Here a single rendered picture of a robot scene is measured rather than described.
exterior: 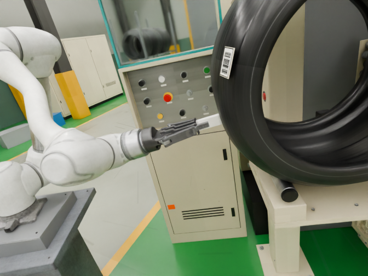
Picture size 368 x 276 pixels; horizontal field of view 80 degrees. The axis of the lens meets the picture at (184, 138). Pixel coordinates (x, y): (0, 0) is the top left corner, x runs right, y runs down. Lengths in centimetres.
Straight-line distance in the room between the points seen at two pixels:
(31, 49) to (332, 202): 115
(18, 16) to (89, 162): 913
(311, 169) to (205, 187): 90
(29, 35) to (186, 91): 71
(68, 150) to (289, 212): 59
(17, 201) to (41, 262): 29
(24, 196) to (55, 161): 75
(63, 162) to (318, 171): 58
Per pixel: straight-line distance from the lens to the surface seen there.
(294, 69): 94
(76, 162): 52
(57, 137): 59
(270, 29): 49
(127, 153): 66
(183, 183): 141
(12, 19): 946
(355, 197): 87
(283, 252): 147
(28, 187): 127
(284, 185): 68
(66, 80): 624
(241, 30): 50
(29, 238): 119
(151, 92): 124
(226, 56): 50
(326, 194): 86
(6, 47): 98
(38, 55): 106
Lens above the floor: 134
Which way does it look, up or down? 24 degrees down
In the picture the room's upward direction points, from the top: 12 degrees counter-clockwise
